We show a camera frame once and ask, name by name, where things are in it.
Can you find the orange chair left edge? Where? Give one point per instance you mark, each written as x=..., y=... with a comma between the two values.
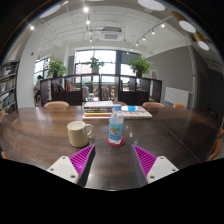
x=2, y=154

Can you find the clear plastic water bottle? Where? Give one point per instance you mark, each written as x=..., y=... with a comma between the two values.
x=116, y=125

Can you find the white radiator panel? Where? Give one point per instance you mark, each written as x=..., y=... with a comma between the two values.
x=176, y=96

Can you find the middle potted plant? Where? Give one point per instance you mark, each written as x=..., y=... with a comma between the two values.
x=95, y=64

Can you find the orange chair back right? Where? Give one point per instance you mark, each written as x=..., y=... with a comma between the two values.
x=152, y=104

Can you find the orange chair edge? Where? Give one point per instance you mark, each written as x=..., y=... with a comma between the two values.
x=217, y=146
x=2, y=154

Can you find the stack of books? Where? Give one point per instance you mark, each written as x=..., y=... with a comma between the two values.
x=98, y=109

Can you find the left potted plant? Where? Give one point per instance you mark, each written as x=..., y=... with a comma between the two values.
x=56, y=68

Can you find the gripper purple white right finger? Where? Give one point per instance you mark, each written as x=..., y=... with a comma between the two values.
x=150, y=168

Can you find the flat colourful book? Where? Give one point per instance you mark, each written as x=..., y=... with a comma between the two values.
x=135, y=112

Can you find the tall bookshelf at left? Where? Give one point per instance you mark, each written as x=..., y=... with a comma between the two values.
x=8, y=82

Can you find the orange chair back left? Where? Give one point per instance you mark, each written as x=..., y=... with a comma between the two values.
x=57, y=104

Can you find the cream ceramic mug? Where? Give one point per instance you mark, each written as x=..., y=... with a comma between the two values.
x=79, y=132

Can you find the orange chair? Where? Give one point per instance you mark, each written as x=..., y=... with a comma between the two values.
x=57, y=104
x=152, y=104
x=179, y=106

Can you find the potted plant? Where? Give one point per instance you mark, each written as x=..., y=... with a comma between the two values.
x=95, y=64
x=56, y=68
x=140, y=66

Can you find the dark low shelf unit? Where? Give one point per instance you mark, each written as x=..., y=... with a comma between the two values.
x=77, y=89

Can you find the ceiling air conditioner unit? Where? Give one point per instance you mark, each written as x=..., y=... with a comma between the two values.
x=111, y=33

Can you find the right potted plant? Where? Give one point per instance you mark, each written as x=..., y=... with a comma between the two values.
x=140, y=66

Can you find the orange chair far right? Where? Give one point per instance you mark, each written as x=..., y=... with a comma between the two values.
x=179, y=106

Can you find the orange chair right edge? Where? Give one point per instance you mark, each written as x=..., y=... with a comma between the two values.
x=217, y=146

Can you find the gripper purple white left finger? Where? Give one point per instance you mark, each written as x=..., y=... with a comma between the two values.
x=75, y=168

